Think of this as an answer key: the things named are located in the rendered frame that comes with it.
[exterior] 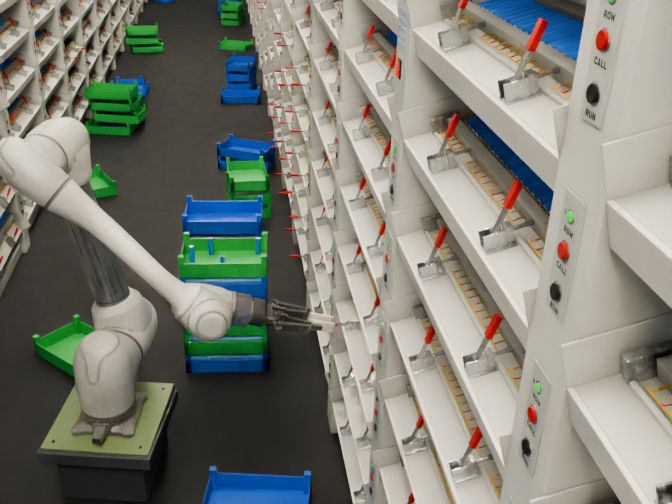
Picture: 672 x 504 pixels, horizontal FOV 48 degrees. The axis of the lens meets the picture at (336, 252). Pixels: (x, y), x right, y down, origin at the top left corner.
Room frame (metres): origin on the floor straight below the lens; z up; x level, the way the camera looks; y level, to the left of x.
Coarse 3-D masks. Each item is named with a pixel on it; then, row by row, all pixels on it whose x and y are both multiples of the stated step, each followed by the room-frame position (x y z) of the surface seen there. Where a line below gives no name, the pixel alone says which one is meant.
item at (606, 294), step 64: (640, 0) 0.58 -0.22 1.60; (576, 64) 0.66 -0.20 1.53; (640, 64) 0.57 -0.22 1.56; (576, 128) 0.64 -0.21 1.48; (640, 128) 0.57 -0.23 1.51; (576, 192) 0.62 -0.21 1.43; (576, 320) 0.57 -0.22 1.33; (640, 320) 0.58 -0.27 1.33; (512, 448) 0.65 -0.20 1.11; (576, 448) 0.57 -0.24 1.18
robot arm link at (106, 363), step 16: (96, 336) 1.75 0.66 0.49; (112, 336) 1.76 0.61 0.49; (80, 352) 1.71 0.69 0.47; (96, 352) 1.69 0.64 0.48; (112, 352) 1.71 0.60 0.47; (128, 352) 1.75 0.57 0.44; (80, 368) 1.68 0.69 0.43; (96, 368) 1.68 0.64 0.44; (112, 368) 1.69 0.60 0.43; (128, 368) 1.73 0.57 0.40; (80, 384) 1.68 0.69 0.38; (96, 384) 1.67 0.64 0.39; (112, 384) 1.68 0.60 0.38; (128, 384) 1.72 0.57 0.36; (80, 400) 1.69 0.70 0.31; (96, 400) 1.67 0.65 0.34; (112, 400) 1.68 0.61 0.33; (128, 400) 1.71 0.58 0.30; (96, 416) 1.67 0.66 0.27; (112, 416) 1.68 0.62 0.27
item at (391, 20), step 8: (368, 0) 1.69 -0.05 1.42; (376, 0) 1.58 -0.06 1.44; (384, 0) 1.52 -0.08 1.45; (392, 0) 1.51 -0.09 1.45; (376, 8) 1.60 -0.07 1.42; (384, 8) 1.50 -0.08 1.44; (392, 8) 1.44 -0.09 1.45; (384, 16) 1.52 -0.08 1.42; (392, 16) 1.42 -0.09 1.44; (392, 24) 1.44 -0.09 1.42
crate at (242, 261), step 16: (192, 240) 2.45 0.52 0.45; (224, 240) 2.46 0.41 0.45; (240, 240) 2.47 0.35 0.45; (208, 256) 2.41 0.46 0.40; (240, 256) 2.42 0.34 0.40; (256, 256) 2.42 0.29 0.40; (192, 272) 2.26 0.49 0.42; (208, 272) 2.26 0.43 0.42; (224, 272) 2.27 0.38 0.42; (240, 272) 2.27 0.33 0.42; (256, 272) 2.28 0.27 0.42
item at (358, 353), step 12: (336, 288) 1.95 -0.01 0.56; (348, 288) 1.96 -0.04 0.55; (336, 300) 1.95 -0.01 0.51; (348, 300) 1.95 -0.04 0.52; (348, 312) 1.89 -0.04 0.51; (348, 336) 1.77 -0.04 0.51; (360, 336) 1.76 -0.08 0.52; (348, 348) 1.71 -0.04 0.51; (360, 348) 1.70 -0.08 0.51; (360, 360) 1.65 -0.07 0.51; (360, 372) 1.60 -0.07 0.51; (372, 372) 1.59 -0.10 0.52; (360, 396) 1.51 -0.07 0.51; (372, 396) 1.50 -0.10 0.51; (372, 408) 1.46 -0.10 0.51; (372, 420) 1.36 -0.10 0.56
